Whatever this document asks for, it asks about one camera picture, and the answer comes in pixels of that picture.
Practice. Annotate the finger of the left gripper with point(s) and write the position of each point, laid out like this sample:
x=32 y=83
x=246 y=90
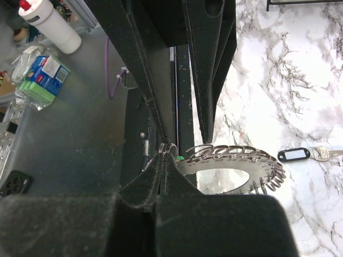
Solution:
x=142 y=32
x=211 y=36

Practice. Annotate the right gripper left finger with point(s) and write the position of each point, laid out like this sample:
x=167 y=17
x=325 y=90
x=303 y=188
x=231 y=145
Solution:
x=116 y=224

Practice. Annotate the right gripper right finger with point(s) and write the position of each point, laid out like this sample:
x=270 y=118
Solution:
x=189 y=223

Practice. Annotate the round metal keyring disc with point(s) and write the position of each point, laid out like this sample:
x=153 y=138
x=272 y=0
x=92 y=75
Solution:
x=264 y=170

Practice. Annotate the key with green tag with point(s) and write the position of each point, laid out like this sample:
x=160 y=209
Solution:
x=180 y=158

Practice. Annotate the white cylindrical bottle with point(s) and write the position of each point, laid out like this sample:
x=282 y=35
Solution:
x=43 y=16

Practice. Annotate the blue and green sponge pack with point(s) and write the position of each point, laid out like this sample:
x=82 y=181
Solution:
x=42 y=82

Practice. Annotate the key with black tag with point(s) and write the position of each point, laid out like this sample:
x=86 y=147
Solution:
x=320 y=154

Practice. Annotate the aluminium frame rail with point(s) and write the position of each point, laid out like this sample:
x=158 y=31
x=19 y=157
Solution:
x=78 y=15

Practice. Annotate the black wire rack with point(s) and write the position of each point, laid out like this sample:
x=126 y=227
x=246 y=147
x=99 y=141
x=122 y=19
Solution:
x=298 y=2

